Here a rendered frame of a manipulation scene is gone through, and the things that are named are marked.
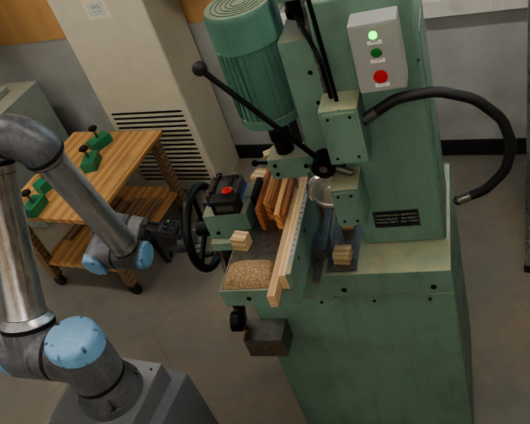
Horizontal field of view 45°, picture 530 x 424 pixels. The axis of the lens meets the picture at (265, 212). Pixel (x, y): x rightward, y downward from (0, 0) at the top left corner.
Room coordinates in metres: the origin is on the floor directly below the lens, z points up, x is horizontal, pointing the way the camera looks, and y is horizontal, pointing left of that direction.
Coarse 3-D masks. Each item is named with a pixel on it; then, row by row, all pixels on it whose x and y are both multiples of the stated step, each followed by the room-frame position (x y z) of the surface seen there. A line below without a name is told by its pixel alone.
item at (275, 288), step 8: (288, 216) 1.34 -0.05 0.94; (288, 224) 1.31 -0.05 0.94; (288, 232) 1.28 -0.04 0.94; (280, 248) 1.23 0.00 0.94; (280, 256) 1.21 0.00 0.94; (272, 280) 1.13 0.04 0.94; (272, 288) 1.11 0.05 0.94; (280, 288) 1.12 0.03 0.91; (272, 296) 1.08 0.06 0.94; (280, 296) 1.11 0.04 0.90; (272, 304) 1.09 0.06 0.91
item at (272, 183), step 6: (270, 180) 1.49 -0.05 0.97; (276, 180) 1.49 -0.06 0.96; (270, 186) 1.47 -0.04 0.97; (276, 186) 1.48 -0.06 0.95; (270, 192) 1.44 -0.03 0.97; (264, 198) 1.43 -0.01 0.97; (270, 198) 1.42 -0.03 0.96; (264, 204) 1.41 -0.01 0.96; (270, 204) 1.41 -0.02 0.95; (270, 210) 1.40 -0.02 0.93; (270, 216) 1.40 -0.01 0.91
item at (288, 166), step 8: (272, 152) 1.47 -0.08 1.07; (296, 152) 1.43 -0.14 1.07; (304, 152) 1.42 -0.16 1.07; (272, 160) 1.44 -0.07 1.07; (280, 160) 1.43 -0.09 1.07; (288, 160) 1.42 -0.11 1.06; (296, 160) 1.41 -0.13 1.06; (304, 160) 1.40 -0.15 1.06; (272, 168) 1.44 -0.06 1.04; (280, 168) 1.43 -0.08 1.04; (288, 168) 1.42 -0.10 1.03; (296, 168) 1.41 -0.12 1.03; (280, 176) 1.43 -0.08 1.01; (288, 176) 1.42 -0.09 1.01; (296, 176) 1.41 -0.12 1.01; (304, 176) 1.41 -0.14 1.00
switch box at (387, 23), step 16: (352, 16) 1.22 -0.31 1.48; (368, 16) 1.19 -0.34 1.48; (384, 16) 1.17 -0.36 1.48; (352, 32) 1.18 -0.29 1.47; (384, 32) 1.15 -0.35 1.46; (400, 32) 1.18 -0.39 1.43; (352, 48) 1.18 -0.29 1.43; (368, 48) 1.17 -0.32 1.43; (384, 48) 1.16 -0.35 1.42; (400, 48) 1.15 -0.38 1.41; (368, 64) 1.17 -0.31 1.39; (384, 64) 1.16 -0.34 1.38; (400, 64) 1.15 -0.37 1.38; (368, 80) 1.17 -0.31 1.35; (400, 80) 1.15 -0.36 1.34
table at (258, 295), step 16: (256, 224) 1.41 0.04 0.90; (272, 224) 1.39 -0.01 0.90; (224, 240) 1.43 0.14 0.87; (256, 240) 1.35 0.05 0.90; (272, 240) 1.32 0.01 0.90; (240, 256) 1.31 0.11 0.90; (256, 256) 1.28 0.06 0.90; (272, 256) 1.26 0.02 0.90; (304, 256) 1.23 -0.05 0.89; (304, 272) 1.19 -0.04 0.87; (256, 288) 1.17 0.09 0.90; (304, 288) 1.16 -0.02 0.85; (240, 304) 1.19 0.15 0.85; (256, 304) 1.17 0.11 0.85; (288, 304) 1.13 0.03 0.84
